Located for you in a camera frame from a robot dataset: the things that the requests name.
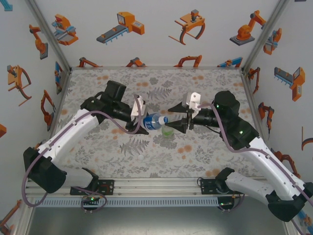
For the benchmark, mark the grey floral tablecloth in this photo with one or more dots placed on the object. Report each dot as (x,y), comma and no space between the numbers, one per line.
(195,156)

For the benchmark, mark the green label plastic bottle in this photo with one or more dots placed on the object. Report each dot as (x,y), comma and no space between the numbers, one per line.
(168,133)

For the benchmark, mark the aluminium side rail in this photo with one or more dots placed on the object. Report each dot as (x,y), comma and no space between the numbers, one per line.
(252,98)
(61,98)

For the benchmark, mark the aluminium frame post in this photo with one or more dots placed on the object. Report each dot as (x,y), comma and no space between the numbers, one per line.
(51,36)
(265,36)

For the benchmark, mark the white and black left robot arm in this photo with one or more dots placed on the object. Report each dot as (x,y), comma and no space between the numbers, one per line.
(68,134)

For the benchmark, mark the aluminium back rail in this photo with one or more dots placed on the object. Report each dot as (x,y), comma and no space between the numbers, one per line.
(156,67)

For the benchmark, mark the circuit board with green light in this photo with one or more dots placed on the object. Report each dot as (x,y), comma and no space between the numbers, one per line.
(90,199)
(226,203)

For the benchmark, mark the aluminium frame leg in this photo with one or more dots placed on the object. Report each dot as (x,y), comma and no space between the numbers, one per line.
(20,230)
(293,230)

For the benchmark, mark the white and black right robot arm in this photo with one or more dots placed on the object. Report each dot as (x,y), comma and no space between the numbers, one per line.
(256,186)

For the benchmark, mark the blue label plastic bottle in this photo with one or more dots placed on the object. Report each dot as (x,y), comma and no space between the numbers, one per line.
(151,122)

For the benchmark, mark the aluminium front mounting rails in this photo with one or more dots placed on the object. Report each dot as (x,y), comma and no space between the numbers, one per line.
(156,187)

